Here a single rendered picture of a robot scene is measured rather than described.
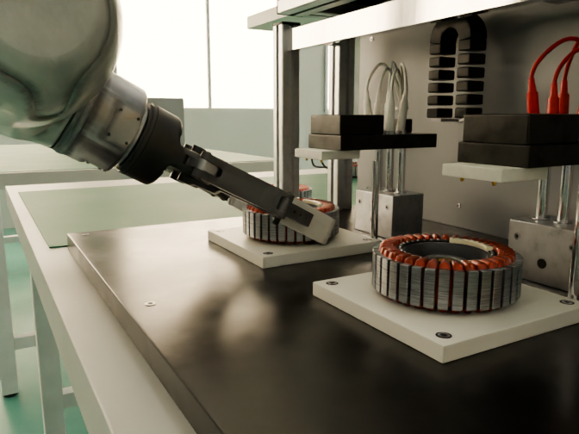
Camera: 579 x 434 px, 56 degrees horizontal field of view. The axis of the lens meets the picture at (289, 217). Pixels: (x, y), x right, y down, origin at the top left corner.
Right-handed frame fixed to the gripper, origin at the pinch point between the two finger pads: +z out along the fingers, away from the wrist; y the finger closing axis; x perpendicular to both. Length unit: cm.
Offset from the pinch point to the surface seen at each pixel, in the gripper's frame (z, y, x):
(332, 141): -0.1, 1.7, 9.8
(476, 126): -1.0, 22.4, 11.6
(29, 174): -12, -133, -14
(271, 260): -4.2, 7.4, -5.3
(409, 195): 12.2, 3.7, 8.8
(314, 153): -1.4, 1.4, 7.6
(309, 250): -0.4, 7.2, -2.7
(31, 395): 19, -135, -81
